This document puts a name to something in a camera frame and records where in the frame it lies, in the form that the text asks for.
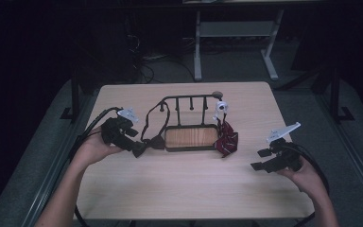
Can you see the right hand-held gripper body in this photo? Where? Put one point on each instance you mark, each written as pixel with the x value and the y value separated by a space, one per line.
pixel 288 157

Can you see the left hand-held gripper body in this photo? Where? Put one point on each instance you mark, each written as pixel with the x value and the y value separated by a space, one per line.
pixel 115 130

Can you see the black bow tie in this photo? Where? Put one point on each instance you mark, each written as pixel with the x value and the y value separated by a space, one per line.
pixel 156 142

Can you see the red striped bow tie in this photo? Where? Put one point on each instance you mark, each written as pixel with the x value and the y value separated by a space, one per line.
pixel 227 138

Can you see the black hook rack wooden tray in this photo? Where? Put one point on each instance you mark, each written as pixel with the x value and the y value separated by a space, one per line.
pixel 191 137

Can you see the person's left hand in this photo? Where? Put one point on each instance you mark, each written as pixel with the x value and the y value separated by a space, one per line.
pixel 91 149

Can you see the person's right hand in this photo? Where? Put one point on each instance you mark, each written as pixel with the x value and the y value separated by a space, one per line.
pixel 308 183

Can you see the black metal stand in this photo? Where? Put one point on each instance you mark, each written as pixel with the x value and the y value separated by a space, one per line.
pixel 74 94
pixel 335 94

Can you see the small round grey disc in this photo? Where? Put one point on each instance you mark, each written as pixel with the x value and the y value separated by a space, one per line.
pixel 217 94

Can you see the white metal desk frame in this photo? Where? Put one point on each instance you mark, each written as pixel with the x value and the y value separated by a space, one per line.
pixel 234 29

